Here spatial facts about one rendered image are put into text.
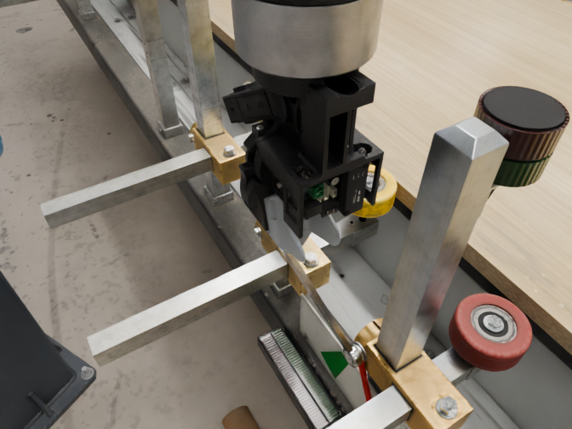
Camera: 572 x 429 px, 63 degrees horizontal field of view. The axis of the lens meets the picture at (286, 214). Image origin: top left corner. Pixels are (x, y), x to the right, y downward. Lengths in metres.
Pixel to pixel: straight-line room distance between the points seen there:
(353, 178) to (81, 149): 2.12
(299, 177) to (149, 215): 1.67
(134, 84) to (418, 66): 0.74
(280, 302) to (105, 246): 1.21
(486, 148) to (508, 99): 0.06
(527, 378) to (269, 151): 0.54
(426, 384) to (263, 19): 0.41
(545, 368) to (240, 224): 0.54
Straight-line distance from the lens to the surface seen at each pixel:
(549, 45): 1.16
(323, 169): 0.31
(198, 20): 0.74
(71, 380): 1.59
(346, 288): 0.90
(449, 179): 0.34
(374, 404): 0.54
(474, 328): 0.55
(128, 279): 1.77
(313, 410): 0.70
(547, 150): 0.37
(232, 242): 0.86
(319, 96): 0.29
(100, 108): 2.66
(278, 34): 0.27
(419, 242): 0.40
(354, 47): 0.28
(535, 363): 0.74
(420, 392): 0.54
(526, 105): 0.37
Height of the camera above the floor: 1.35
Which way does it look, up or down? 46 degrees down
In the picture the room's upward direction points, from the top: straight up
